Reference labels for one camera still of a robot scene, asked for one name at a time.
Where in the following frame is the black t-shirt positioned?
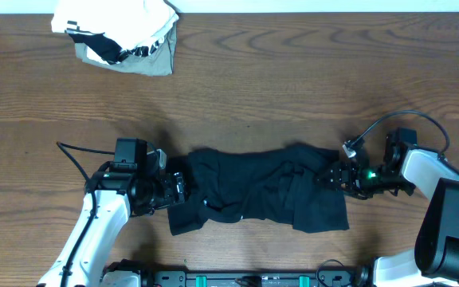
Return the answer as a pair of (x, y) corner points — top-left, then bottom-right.
(167, 143), (349, 235)

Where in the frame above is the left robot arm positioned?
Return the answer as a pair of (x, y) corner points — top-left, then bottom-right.
(38, 138), (189, 287)

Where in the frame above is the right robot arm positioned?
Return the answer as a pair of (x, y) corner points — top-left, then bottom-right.
(316, 128), (459, 286)

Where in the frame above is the grey-beige folded garment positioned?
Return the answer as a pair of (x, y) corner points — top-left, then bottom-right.
(75, 24), (177, 77)

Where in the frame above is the black and white garment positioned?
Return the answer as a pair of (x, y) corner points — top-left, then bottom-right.
(65, 21), (175, 65)

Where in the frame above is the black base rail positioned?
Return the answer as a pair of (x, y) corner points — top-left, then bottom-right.
(100, 268), (372, 287)

